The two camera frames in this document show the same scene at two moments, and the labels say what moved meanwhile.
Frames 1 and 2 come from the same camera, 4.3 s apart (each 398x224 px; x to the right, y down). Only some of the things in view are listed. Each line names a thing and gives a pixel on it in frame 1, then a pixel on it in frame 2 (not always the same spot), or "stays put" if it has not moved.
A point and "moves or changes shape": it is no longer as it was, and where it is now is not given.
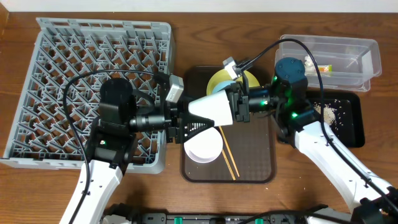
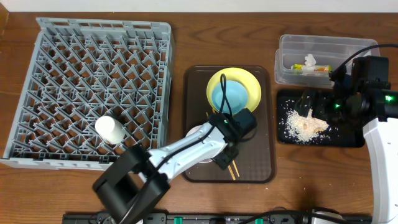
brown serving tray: x=252 y=144 stays put
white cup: x=215 y=107 moves or changes shape
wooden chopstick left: x=228 y=165 stays put
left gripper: x=174 y=123 -> x=226 y=156
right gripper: x=240 y=102 -> x=315 y=101
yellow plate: x=224 y=76 stays put
